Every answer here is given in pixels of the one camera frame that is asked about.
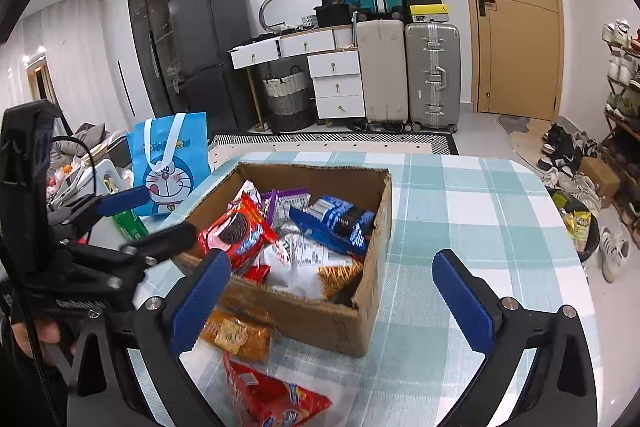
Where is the grey clothing pile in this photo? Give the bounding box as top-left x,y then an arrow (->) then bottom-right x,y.
50,122 -> 132,160

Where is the yellow black shoe box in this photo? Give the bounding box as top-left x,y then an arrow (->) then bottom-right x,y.
409,4 -> 450,24

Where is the wooden shoe rack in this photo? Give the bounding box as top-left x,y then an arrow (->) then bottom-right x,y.
600,42 -> 640,238

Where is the small cardboard box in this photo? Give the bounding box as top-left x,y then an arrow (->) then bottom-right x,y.
580,156 -> 622,208

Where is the blue cookie packet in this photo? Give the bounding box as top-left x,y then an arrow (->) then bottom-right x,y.
289,194 -> 377,257

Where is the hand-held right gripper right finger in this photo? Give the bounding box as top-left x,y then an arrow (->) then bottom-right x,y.
430,249 -> 606,427

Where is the beige suitcase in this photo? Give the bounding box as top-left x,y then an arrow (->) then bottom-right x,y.
355,19 -> 408,130

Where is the large red snack packet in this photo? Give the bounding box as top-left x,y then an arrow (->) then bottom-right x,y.
222,353 -> 333,427

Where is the clear orange cracker packet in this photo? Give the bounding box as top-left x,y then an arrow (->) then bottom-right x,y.
200,307 -> 274,361

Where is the person's left hand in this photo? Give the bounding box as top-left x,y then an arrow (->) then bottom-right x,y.
10,311 -> 77,360

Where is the dark glass cabinet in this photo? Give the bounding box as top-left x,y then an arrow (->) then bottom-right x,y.
125,0 -> 201,118

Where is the black storage box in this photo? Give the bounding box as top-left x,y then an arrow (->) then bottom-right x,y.
314,4 -> 358,28

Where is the white sneaker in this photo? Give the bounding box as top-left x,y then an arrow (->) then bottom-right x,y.
598,227 -> 631,284

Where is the wooden door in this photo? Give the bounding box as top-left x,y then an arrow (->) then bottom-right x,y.
450,0 -> 563,122

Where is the oval mirror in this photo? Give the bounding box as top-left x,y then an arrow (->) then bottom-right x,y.
258,0 -> 326,38

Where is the blue cartoon tote bag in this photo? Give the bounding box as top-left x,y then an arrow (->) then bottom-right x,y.
126,112 -> 213,219

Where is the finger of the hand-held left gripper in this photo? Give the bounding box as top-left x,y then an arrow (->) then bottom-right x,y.
70,222 -> 198,273
47,186 -> 152,233

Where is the silver suitcase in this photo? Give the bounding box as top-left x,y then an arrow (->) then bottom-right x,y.
404,23 -> 462,132

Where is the black cable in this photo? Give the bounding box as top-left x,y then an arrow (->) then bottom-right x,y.
50,134 -> 101,198

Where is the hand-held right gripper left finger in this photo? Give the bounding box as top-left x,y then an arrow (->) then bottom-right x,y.
65,249 -> 232,427

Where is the pile of floor shoes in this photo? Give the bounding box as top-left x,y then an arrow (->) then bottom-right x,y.
537,122 -> 603,212

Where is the white drawer desk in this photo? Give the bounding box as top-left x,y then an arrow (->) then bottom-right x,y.
229,27 -> 367,132

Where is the brown cardboard box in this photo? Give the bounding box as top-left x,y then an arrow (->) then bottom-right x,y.
172,162 -> 393,358

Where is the purple packet with white label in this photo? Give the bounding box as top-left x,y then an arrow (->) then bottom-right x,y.
262,188 -> 312,229

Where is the red cookie packet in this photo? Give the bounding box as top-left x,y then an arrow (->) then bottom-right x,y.
197,193 -> 279,271

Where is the brown pretzel snack packet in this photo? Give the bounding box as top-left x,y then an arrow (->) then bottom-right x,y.
318,259 -> 364,304

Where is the shoe rack with shoes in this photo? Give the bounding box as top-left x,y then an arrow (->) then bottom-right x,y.
601,18 -> 640,122

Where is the white snack packet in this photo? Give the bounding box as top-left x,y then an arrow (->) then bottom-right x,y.
257,233 -> 362,304

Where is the dark grey refrigerator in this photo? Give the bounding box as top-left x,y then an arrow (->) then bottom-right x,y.
167,0 -> 258,138

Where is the black round bin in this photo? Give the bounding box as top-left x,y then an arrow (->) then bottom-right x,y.
547,189 -> 602,266

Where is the woven laundry basket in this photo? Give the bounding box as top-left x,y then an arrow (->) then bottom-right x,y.
261,66 -> 313,132

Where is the beige door mat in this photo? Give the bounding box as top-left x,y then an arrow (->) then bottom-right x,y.
496,113 -> 571,168

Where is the yellow snack bag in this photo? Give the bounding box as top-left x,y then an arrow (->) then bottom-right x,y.
562,209 -> 593,253

